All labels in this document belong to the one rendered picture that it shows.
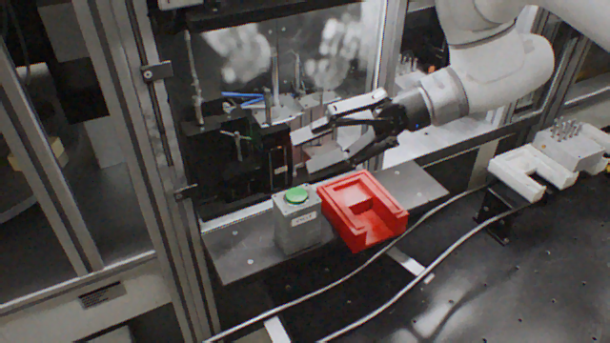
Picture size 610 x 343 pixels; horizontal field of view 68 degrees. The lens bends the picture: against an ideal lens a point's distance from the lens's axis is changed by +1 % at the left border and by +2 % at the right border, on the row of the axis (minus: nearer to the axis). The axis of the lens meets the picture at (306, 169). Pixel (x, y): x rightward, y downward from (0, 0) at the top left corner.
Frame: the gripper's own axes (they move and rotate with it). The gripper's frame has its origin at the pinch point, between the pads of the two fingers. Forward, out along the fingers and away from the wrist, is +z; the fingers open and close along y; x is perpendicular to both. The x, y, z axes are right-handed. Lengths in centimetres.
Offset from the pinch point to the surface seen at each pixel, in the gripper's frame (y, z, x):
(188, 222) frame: -7.7, 28.9, -1.5
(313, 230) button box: -14.4, 6.5, 6.6
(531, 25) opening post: -18, -55, -25
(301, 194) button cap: -6.6, 5.5, 3.3
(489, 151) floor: -170, -82, -94
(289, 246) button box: -14.2, 11.8, 8.1
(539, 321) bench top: -55, -31, 26
